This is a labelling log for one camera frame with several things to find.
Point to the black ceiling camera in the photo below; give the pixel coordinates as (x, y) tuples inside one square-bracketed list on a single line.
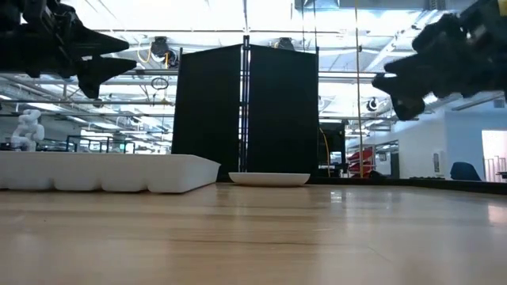
[(159, 46)]

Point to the white robot figure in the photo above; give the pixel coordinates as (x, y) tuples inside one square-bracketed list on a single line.
[(27, 130)]

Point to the red storage rack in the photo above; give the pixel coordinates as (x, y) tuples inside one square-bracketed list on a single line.
[(362, 156)]

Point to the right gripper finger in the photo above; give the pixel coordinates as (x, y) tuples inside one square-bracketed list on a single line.
[(408, 91), (412, 65)]

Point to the dark blue office chair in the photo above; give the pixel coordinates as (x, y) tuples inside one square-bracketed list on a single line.
[(463, 172)]

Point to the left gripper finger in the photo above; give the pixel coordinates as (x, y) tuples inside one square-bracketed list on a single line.
[(99, 71), (99, 43)]

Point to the white round plate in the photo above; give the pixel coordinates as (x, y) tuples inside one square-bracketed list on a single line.
[(269, 179)]

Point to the black folding screen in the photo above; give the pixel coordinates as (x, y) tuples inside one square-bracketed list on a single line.
[(206, 118)]

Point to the thin vertical pole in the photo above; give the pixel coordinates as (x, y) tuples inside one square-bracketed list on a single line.
[(359, 118)]

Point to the black cabinet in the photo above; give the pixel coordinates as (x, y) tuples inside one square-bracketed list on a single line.
[(336, 136)]

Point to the grey wall panel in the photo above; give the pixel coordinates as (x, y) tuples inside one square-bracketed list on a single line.
[(436, 162)]

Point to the grey horizontal rail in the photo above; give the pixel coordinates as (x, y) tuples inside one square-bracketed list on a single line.
[(356, 118), (158, 72), (79, 102)]

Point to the black round ceiling device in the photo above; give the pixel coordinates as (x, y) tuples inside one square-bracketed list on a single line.
[(372, 104)]

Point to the white cutlery organizer tray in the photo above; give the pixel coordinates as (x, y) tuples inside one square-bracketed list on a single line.
[(119, 170)]

